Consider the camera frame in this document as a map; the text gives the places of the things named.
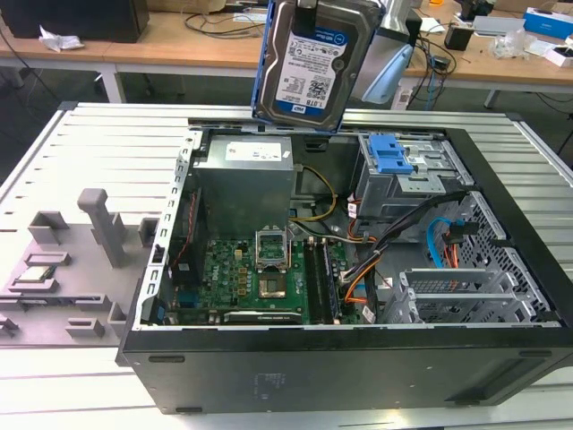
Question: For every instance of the flat grey box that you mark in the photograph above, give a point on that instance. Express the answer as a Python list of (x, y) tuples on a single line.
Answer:
[(497, 25)]

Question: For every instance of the white open box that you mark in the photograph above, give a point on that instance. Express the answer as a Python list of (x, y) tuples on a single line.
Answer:
[(559, 54)]

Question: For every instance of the hard disk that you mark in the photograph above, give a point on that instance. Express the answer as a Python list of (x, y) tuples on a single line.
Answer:
[(309, 67)]

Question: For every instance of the perforated metal disk bay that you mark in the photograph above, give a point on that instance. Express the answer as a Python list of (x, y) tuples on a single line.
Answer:
[(447, 295)]

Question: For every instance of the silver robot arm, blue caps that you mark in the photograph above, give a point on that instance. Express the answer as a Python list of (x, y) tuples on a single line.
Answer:
[(389, 67)]

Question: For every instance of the metal disk bay cage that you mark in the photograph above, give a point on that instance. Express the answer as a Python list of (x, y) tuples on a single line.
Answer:
[(403, 197)]

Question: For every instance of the black case fan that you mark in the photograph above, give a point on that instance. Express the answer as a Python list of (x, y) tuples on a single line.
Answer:
[(184, 251)]

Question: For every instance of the black computer tower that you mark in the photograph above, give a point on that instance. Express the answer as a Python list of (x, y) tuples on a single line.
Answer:
[(416, 27)]

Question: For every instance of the clear plastic bags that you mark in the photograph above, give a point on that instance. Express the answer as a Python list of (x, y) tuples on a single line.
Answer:
[(512, 45)]

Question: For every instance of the grey parts rack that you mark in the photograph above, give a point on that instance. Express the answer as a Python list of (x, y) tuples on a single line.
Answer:
[(67, 286)]

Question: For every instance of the CPU chip on rack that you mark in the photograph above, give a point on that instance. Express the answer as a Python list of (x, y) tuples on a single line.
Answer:
[(38, 274)]

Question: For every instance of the black open PC case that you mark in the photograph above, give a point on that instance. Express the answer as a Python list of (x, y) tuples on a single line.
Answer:
[(313, 376)]

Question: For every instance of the small black box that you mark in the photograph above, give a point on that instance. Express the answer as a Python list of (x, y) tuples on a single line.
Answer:
[(458, 36)]

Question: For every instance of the crumpled white plastic wrap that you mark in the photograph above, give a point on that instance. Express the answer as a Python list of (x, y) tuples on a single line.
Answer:
[(60, 40)]

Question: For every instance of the grey power supply unit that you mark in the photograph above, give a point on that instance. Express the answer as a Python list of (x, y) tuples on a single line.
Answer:
[(242, 188)]

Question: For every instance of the large black box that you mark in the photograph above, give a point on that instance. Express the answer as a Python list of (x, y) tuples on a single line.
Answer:
[(76, 18)]

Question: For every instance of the black graphics card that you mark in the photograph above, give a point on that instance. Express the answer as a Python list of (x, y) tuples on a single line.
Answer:
[(264, 317)]

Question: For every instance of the RAM stick in slot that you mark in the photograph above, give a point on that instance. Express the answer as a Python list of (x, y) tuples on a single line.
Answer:
[(330, 282), (314, 282)]

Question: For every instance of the wooden desk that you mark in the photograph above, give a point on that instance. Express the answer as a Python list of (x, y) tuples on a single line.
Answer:
[(188, 49)]

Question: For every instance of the CPU socket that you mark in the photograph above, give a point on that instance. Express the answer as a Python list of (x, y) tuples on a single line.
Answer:
[(272, 287)]

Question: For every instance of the green motherboard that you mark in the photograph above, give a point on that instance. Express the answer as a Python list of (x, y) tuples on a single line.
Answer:
[(224, 277)]

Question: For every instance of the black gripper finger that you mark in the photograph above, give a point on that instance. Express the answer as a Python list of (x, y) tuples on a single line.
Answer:
[(307, 20)]

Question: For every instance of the blue cardboard box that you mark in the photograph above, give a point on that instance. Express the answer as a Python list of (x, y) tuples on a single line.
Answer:
[(548, 21)]

